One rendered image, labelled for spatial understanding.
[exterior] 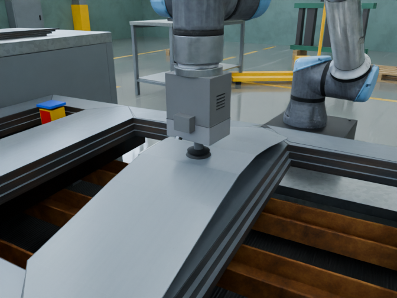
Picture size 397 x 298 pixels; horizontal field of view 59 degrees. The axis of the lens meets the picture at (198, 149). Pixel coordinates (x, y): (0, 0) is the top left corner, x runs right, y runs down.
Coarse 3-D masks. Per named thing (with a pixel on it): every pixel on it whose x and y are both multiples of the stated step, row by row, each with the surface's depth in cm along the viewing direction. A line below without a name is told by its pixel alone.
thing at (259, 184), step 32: (0, 128) 99; (128, 128) 98; (160, 128) 96; (64, 160) 79; (256, 160) 73; (288, 160) 80; (320, 160) 78; (352, 160) 75; (384, 160) 73; (0, 192) 66; (256, 192) 63; (224, 224) 52; (192, 256) 45; (224, 256) 50; (192, 288) 42
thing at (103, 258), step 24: (48, 240) 44; (72, 240) 44; (96, 240) 44; (120, 240) 43; (144, 240) 43; (48, 264) 41; (72, 264) 41; (96, 264) 41; (120, 264) 40; (144, 264) 40; (168, 264) 40; (96, 288) 38; (120, 288) 38; (144, 288) 37; (168, 288) 37
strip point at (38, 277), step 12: (36, 264) 41; (36, 276) 40; (48, 276) 40; (60, 276) 40; (24, 288) 39; (36, 288) 39; (48, 288) 38; (60, 288) 38; (72, 288) 38; (84, 288) 38
